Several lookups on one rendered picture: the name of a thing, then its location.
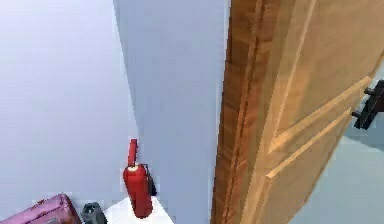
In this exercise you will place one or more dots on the brown wooden room door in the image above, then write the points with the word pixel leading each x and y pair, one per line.
pixel 300 116

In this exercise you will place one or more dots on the dark grey round object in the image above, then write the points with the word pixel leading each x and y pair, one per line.
pixel 94 214

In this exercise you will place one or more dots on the red fire extinguisher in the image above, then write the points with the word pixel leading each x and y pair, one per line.
pixel 138 190

